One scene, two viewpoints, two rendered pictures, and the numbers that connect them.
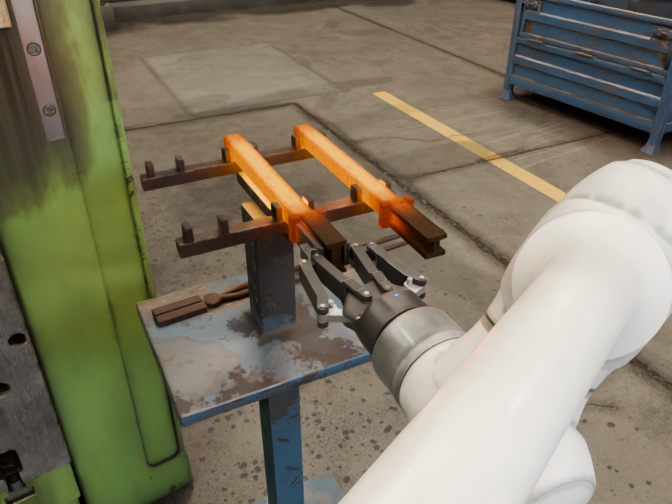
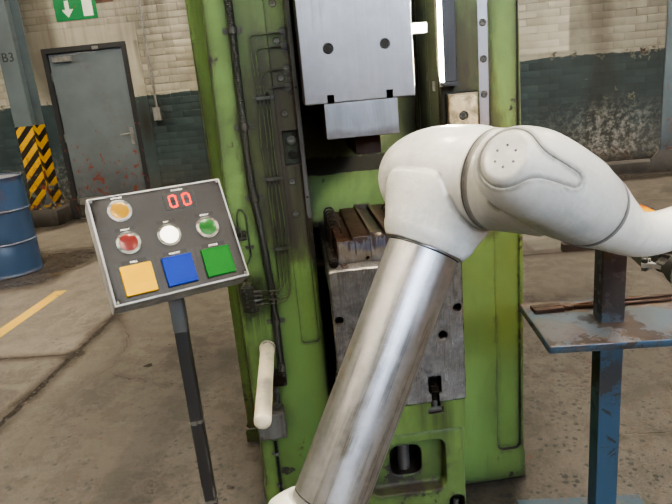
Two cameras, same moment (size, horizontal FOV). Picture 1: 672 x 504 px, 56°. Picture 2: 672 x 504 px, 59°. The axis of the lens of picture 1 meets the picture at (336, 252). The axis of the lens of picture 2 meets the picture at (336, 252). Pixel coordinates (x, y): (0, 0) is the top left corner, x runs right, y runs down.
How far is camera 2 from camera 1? 0.80 m
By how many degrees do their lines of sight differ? 32
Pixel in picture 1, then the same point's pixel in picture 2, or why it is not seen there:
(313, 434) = (626, 470)
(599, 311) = not seen: outside the picture
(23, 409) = (450, 351)
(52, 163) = not seen: hidden behind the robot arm
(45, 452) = (454, 384)
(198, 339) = (559, 321)
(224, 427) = (551, 450)
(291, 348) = (620, 331)
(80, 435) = not seen: hidden behind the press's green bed
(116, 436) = (482, 414)
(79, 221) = (489, 259)
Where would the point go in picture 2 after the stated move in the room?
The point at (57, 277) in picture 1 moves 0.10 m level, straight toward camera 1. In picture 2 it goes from (470, 291) to (477, 302)
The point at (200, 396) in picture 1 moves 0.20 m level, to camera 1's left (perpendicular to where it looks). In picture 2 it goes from (561, 341) to (482, 331)
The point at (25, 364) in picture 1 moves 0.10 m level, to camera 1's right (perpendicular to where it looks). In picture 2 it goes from (457, 323) to (492, 327)
